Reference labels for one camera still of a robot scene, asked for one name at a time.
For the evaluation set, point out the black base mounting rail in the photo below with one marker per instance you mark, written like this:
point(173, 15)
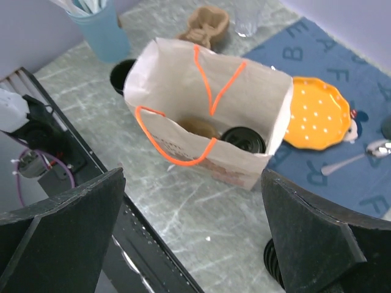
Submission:
point(107, 198)

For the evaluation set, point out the brown cardboard cup carrier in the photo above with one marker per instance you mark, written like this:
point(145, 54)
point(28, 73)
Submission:
point(199, 127)

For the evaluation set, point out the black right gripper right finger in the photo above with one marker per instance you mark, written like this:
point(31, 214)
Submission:
point(322, 246)

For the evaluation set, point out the black cup lid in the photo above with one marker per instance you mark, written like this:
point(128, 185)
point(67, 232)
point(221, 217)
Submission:
point(245, 138)

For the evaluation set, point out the blue alphabet cloth mat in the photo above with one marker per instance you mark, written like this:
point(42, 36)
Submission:
point(304, 49)

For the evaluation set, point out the small clear glass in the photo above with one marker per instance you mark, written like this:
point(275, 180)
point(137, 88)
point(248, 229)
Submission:
point(247, 16)

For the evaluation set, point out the orange polka dot plate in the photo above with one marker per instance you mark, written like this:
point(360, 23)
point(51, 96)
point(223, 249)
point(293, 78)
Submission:
point(320, 116)

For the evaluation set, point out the dark green mug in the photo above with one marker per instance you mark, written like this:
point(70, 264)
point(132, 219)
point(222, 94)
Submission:
point(386, 127)

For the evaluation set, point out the stack of black cup lids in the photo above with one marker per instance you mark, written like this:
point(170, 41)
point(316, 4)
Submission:
point(271, 262)

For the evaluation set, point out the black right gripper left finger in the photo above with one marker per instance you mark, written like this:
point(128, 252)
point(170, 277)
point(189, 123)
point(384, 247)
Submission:
point(67, 232)

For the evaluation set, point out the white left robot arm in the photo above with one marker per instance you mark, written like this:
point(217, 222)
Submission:
point(29, 120)

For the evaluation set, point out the beige paper takeout bag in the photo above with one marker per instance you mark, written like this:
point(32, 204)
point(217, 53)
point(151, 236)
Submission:
point(173, 80)

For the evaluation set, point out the blue straw holder cup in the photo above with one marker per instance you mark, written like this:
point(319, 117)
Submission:
point(102, 32)

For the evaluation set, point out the silver spoon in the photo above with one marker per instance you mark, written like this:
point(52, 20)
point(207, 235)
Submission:
point(377, 149)

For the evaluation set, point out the wrapped white straw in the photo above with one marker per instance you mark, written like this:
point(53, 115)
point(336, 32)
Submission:
point(69, 6)

